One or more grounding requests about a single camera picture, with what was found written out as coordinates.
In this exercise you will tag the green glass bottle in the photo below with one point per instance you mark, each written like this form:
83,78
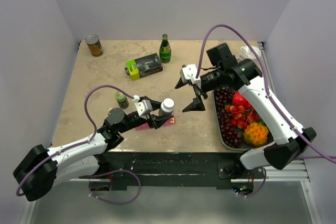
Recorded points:
165,50

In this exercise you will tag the red grape bunch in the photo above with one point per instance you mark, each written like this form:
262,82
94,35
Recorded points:
229,134

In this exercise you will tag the red apples cluster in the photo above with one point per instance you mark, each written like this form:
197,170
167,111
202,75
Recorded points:
241,116

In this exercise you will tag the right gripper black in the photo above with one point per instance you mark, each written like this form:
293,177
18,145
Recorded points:
196,105

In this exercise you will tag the grey fruit tray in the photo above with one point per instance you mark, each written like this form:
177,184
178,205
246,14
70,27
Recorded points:
244,145

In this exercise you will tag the grey pill bottle white cap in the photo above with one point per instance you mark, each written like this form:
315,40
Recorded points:
166,107

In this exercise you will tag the green black product box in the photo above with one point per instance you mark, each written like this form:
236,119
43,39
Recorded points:
144,66

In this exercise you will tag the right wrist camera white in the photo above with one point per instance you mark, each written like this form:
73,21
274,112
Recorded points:
188,75

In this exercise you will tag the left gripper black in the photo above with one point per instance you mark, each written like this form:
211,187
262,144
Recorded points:
157,120

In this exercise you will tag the red round fruit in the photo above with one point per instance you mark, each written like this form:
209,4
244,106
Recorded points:
239,100

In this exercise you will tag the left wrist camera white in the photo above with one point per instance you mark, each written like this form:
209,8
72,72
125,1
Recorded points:
142,105

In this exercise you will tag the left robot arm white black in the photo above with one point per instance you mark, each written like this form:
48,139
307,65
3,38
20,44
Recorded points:
43,168

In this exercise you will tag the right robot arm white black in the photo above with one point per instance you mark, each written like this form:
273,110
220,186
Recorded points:
290,138

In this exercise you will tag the tin can fruit label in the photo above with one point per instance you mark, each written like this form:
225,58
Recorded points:
94,45

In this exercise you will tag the green lid small jar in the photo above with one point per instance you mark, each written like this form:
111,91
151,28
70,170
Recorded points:
121,99

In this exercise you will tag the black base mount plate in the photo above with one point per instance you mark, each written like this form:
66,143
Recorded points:
168,169

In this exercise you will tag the yellow orange dragon fruit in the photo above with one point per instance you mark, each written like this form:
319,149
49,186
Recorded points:
256,134

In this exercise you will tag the pink weekly pill organizer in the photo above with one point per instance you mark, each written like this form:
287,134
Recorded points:
145,126

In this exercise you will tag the aluminium frame rail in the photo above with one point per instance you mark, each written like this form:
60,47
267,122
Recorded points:
294,172

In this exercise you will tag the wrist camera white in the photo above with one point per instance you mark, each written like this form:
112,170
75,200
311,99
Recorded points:
142,105
188,75

